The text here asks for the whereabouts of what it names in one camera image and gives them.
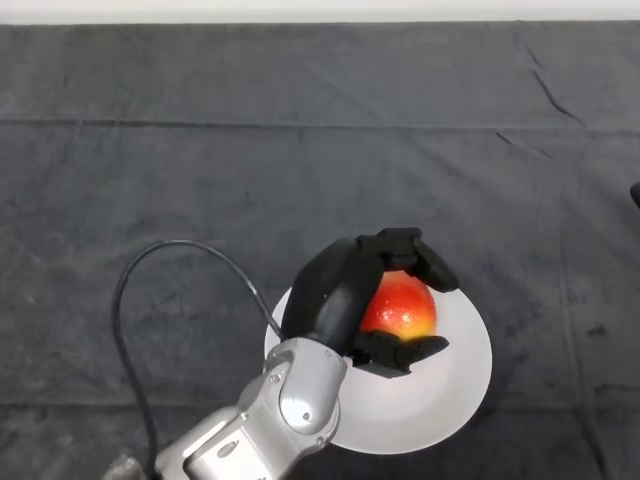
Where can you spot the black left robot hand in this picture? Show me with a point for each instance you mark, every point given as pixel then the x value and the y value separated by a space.
pixel 330 290

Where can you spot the red yellow apple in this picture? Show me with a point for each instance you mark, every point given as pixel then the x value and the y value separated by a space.
pixel 400 305

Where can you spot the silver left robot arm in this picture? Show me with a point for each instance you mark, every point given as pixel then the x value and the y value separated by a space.
pixel 280 410

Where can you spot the white round plate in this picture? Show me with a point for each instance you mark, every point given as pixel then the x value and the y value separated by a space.
pixel 440 390

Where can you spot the dark grey cloth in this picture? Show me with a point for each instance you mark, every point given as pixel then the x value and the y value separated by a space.
pixel 300 175

